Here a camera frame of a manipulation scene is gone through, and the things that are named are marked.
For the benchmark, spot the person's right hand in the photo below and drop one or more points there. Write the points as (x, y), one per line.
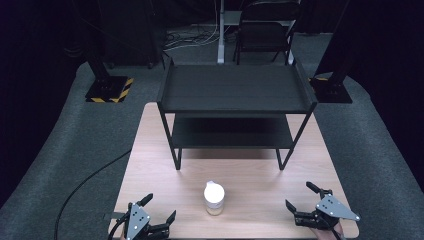
(328, 234)

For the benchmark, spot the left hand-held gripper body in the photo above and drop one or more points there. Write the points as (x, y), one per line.
(138, 220)

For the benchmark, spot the black folding chair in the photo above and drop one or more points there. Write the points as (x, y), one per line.
(263, 36)

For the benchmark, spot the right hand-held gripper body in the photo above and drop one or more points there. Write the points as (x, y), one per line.
(333, 208)

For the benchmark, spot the white-lidded clear jar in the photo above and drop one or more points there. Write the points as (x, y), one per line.
(214, 195)

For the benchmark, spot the black two-tier shelf rack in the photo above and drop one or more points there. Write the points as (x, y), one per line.
(233, 86)

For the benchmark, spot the black stand with striped base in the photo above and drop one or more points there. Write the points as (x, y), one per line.
(106, 88)
(333, 91)

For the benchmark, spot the dark equipment case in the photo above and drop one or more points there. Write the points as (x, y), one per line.
(133, 33)

